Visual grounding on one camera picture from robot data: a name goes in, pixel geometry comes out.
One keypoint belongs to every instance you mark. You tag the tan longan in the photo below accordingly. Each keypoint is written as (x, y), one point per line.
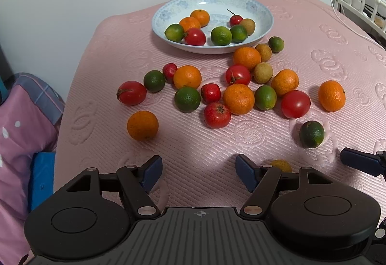
(263, 72)
(264, 52)
(283, 164)
(248, 26)

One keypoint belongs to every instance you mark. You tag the green lime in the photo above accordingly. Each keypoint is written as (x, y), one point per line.
(174, 32)
(239, 34)
(311, 134)
(276, 44)
(187, 99)
(154, 81)
(265, 97)
(221, 36)

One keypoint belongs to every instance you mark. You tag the black teal-edged object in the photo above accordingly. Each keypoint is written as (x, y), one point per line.
(2, 88)

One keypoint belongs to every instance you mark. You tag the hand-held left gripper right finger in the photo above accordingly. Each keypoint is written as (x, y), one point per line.
(245, 173)

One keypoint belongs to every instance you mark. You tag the orange tangerine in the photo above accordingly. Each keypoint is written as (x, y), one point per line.
(188, 23)
(187, 77)
(200, 17)
(285, 82)
(332, 95)
(238, 99)
(246, 57)
(142, 125)

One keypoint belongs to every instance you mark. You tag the pink plaid bedding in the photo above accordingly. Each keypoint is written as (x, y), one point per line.
(24, 132)

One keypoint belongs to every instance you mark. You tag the red cherry tomato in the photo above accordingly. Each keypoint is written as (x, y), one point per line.
(295, 104)
(131, 93)
(195, 36)
(238, 75)

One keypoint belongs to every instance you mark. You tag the blue box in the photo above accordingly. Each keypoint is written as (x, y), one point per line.
(42, 180)

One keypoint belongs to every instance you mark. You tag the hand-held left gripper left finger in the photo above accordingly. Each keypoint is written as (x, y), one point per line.
(150, 173)

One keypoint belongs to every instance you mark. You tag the blue patterned white plate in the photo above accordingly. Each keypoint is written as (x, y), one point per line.
(218, 19)

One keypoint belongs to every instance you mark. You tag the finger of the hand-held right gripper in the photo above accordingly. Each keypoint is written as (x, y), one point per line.
(357, 159)
(380, 233)

